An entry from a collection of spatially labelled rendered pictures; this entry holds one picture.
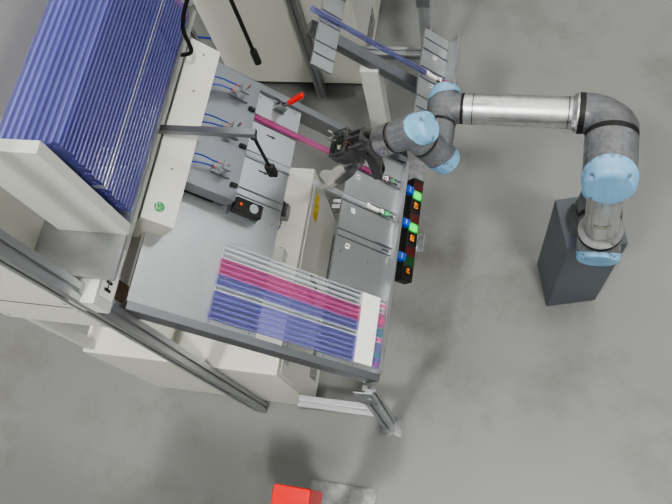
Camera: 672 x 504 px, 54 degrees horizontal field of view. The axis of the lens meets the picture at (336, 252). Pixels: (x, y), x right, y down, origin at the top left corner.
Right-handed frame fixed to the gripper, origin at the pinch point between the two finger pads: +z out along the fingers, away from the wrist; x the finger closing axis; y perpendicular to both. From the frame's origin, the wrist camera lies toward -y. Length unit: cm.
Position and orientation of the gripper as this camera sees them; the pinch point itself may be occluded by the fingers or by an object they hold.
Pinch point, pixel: (325, 165)
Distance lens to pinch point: 175.6
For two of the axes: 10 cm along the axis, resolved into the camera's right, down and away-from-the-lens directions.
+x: -1.5, 9.2, -3.5
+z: -7.2, 1.4, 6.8
